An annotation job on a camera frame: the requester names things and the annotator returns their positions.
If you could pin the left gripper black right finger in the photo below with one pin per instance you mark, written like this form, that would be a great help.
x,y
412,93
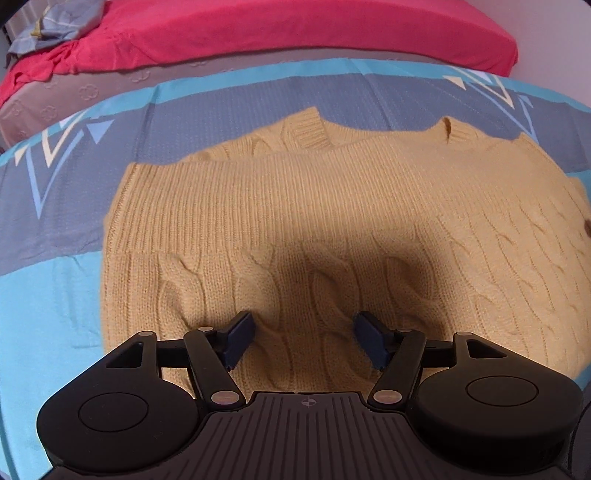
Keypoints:
x,y
397,354

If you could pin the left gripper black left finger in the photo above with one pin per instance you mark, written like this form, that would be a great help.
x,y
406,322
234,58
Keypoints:
x,y
212,355

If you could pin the grey embossed mattress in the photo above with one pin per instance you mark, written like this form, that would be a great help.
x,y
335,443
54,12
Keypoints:
x,y
39,105

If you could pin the yellow cable knit cardigan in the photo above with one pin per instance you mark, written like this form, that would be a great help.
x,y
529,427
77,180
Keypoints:
x,y
305,223

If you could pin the crumpled blue grey cloth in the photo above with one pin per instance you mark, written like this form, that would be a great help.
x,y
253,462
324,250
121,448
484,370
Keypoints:
x,y
59,22

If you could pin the red bed sheet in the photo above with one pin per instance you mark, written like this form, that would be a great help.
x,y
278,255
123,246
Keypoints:
x,y
134,34

